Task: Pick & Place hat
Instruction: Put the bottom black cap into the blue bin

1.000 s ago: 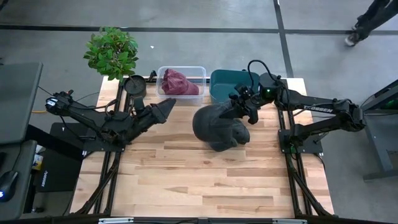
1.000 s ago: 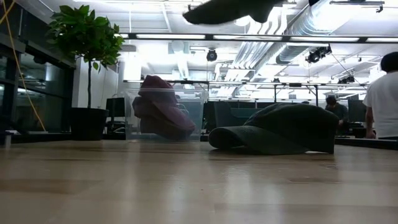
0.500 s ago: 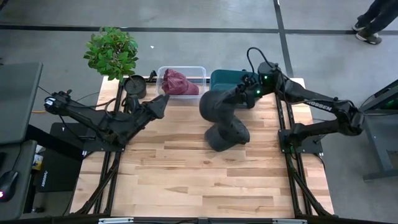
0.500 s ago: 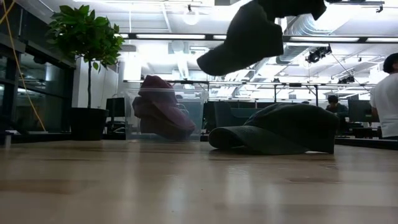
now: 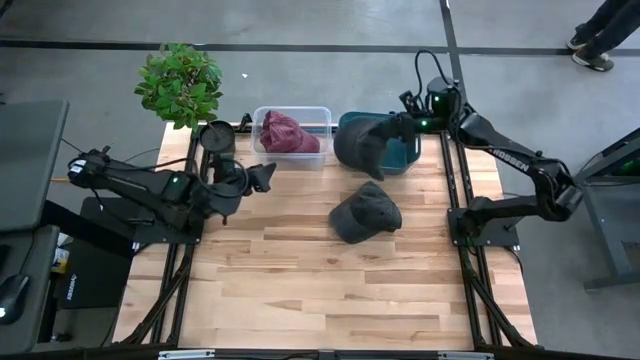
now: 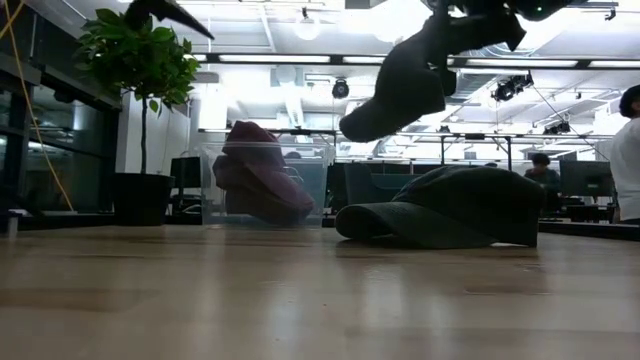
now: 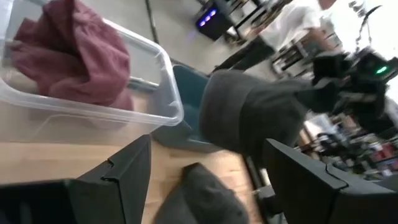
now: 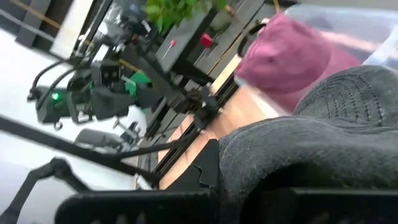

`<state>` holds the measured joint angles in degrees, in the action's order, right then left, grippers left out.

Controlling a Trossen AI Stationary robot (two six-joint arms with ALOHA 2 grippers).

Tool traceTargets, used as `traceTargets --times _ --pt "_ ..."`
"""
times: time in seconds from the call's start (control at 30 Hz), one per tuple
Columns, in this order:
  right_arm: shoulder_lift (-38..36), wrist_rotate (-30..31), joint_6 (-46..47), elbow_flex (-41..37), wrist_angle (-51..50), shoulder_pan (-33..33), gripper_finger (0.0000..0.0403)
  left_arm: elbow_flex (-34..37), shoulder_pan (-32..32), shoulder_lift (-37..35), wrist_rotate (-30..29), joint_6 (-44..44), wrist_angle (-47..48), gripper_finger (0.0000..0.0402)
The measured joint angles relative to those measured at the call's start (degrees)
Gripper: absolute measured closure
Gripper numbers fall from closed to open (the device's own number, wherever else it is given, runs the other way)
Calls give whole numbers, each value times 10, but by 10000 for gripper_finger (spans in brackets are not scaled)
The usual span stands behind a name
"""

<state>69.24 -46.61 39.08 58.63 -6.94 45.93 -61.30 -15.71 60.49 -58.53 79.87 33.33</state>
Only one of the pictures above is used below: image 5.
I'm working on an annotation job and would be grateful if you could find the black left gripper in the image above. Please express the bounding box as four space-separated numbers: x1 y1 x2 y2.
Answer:
202 162 278 219

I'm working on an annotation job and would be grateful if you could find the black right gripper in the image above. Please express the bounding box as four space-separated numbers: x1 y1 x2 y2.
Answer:
372 110 454 143

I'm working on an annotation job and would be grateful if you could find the dark grey baseball cap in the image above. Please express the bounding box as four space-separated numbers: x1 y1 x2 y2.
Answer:
332 115 396 182
328 180 403 246

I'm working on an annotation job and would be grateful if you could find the maroon baseball cap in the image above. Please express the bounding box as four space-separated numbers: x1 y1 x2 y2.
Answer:
294 130 322 155
258 109 306 154

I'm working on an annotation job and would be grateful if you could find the teal plastic bin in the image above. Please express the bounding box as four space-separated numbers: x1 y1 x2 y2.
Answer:
337 110 423 176

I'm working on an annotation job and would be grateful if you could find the clear plastic bin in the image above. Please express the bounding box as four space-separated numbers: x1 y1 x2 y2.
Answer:
251 104 335 171

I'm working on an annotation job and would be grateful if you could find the green potted plant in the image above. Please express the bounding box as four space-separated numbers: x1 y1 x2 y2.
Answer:
132 43 237 161

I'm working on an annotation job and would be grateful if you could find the black controller box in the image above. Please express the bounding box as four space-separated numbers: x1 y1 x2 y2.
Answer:
52 239 135 309

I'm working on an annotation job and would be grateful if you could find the white yellow small container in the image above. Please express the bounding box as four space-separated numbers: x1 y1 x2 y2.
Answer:
51 232 72 275

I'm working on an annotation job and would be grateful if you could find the grey side desk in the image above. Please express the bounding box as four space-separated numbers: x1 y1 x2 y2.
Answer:
0 224 60 354

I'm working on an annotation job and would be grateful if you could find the dark grey monitor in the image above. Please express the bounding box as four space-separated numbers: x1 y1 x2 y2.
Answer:
0 101 70 234

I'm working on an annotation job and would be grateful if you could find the person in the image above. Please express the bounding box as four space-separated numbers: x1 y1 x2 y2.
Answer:
566 0 640 73

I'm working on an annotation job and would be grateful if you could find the grey metal cart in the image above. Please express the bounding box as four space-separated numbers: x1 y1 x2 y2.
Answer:
574 127 640 291

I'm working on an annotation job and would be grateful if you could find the black computer mouse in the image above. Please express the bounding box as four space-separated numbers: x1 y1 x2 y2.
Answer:
0 273 30 326

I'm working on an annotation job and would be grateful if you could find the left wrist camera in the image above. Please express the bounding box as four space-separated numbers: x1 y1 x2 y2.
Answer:
212 153 239 184

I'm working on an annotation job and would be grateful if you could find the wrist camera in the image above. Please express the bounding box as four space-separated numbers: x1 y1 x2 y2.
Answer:
212 153 239 184
426 75 461 119

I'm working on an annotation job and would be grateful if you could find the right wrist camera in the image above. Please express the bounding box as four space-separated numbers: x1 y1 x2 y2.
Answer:
426 75 461 119

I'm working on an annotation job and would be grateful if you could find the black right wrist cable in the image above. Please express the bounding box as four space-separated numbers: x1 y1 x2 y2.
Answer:
414 48 451 99

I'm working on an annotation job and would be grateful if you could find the black metal table frame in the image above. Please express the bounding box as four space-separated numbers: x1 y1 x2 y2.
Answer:
117 112 539 360

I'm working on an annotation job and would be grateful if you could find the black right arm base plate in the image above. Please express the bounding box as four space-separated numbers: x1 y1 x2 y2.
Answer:
447 206 521 249

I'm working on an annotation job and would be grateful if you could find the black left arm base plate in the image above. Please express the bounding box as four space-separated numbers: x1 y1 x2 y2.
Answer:
79 196 207 246

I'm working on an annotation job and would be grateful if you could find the thin black floor cable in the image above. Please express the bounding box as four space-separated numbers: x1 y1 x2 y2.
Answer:
59 137 161 164

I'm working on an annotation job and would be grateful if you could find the silver metal bracket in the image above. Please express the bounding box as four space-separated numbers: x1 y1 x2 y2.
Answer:
438 351 495 360
158 349 216 360

